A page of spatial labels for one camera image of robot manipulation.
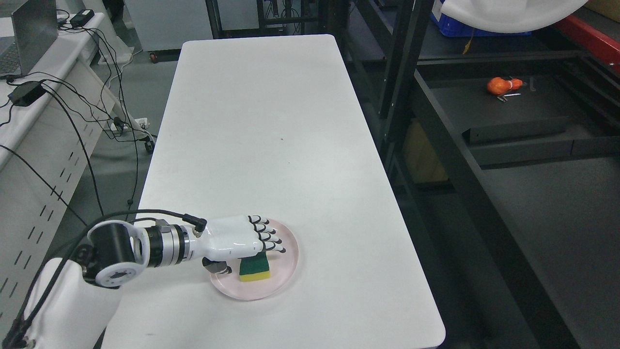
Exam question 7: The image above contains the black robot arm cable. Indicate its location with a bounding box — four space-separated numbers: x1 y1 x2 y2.
0 209 208 349

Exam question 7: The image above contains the red metal beam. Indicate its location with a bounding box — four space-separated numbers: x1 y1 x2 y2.
554 15 620 73

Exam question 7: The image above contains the white rectangular table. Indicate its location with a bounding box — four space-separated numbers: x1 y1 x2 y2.
103 35 446 349

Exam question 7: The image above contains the black power brick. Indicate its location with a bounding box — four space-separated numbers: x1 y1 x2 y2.
69 9 95 28

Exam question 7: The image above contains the green yellow sponge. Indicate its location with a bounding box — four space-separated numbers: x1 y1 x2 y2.
239 251 271 282

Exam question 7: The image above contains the orange plastic toy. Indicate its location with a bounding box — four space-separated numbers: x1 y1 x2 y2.
486 77 524 96

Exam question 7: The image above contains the black power adapter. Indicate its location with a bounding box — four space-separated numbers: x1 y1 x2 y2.
7 81 46 107

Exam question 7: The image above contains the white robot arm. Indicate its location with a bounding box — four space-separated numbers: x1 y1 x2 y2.
1 220 204 349

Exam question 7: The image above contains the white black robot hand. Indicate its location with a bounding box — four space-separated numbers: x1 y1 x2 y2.
186 216 286 274

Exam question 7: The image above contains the grey laptop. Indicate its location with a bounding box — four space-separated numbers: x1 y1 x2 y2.
1 0 58 77

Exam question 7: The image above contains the pink round plate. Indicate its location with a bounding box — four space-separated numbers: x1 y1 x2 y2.
211 218 299 301

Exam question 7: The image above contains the black metal shelving rack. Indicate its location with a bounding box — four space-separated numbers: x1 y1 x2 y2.
324 0 620 349

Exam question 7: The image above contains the white perforated desk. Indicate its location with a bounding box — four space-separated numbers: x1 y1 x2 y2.
0 32 122 336

